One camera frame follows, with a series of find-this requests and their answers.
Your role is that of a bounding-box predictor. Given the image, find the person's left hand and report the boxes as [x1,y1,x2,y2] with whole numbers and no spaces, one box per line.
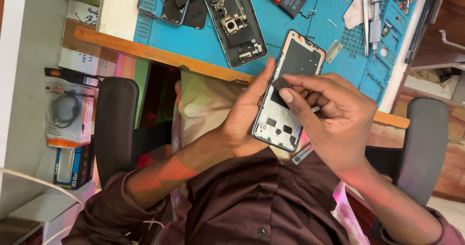
[219,56,277,158]

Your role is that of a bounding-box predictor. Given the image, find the person's right hand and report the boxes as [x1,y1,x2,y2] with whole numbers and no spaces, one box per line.
[278,73,379,180]

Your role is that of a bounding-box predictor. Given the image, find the small black adhesive pad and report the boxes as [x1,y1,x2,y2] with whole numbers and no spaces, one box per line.
[271,77,294,93]

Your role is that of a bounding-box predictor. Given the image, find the phone frame with orange adhesive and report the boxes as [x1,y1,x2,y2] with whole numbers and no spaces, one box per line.
[252,29,326,153]

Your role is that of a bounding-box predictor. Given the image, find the small metal shield plate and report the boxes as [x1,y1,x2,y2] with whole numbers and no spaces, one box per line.
[325,40,343,64]

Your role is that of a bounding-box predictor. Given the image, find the person's brown shirt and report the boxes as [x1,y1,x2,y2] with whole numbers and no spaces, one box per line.
[61,143,465,245]

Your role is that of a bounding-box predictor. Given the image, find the black chair armrest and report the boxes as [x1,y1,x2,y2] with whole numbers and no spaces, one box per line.
[371,97,450,238]
[94,77,140,188]

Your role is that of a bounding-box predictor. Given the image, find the open phone with motherboard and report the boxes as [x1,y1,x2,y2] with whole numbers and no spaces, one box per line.
[198,0,269,69]

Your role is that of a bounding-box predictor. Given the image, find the blue silicone repair mat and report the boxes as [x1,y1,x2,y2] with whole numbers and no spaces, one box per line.
[133,0,424,107]

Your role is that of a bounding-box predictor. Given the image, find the silver precision screwdriver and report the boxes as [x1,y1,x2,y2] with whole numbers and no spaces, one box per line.
[369,0,384,62]

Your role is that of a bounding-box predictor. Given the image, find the silver tweezers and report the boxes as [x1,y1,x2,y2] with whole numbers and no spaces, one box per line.
[362,0,370,56]

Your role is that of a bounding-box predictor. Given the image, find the black thermal sheet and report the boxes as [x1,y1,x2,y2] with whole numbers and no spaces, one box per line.
[182,0,208,30]

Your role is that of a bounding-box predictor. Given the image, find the white cloth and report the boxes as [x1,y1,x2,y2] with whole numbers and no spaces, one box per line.
[324,0,383,30]

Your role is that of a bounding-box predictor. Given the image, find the black glue box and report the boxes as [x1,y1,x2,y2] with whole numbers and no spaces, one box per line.
[53,140,96,191]

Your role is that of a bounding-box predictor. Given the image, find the cardboard box with writing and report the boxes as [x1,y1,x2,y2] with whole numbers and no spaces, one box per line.
[58,0,117,78]

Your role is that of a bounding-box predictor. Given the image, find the phone back cover with camera cutout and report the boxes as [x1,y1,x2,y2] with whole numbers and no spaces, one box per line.
[137,0,198,27]

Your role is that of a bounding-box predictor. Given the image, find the packaged black cable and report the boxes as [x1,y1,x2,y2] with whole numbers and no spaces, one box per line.
[44,68,101,149]

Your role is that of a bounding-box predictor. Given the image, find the white cable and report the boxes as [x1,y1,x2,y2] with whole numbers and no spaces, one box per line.
[0,167,85,245]

